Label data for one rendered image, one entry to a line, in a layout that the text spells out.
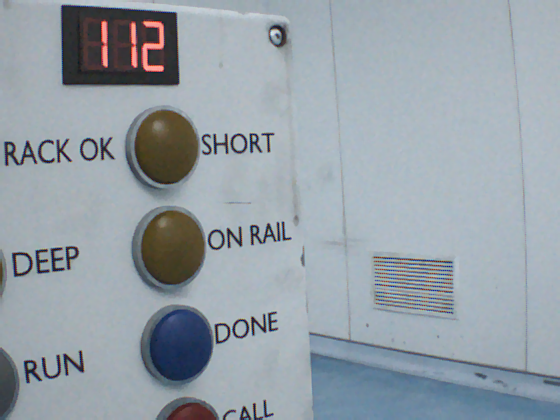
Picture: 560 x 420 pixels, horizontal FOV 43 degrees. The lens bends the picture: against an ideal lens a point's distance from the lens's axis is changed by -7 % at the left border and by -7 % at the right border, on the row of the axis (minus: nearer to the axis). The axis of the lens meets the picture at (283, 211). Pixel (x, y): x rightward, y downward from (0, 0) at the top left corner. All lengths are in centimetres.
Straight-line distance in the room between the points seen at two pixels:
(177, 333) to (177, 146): 7
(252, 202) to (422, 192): 337
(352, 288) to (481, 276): 89
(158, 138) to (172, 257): 4
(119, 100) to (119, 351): 9
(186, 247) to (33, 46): 9
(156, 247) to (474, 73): 321
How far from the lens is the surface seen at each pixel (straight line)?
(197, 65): 29
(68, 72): 26
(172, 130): 27
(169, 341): 27
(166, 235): 27
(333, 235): 416
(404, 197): 375
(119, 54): 27
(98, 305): 26
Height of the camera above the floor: 103
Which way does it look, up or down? 3 degrees down
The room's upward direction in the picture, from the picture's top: 3 degrees counter-clockwise
